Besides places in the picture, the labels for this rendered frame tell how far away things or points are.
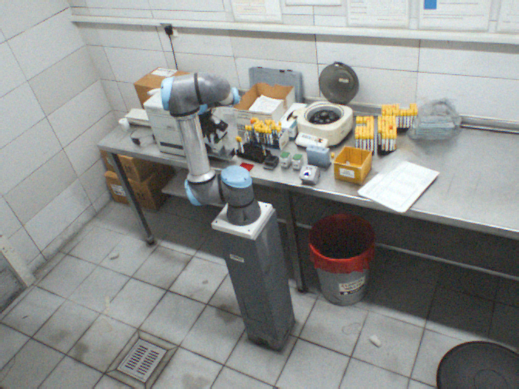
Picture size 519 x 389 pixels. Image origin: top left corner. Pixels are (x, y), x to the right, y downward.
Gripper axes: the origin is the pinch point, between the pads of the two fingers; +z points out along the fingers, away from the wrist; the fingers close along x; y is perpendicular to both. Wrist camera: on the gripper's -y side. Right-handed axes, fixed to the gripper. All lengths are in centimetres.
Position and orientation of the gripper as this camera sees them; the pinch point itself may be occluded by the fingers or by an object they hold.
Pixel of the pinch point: (216, 143)
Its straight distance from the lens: 239.5
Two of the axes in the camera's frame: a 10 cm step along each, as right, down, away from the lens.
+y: -8.8, -2.0, 4.4
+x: -4.5, 6.3, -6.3
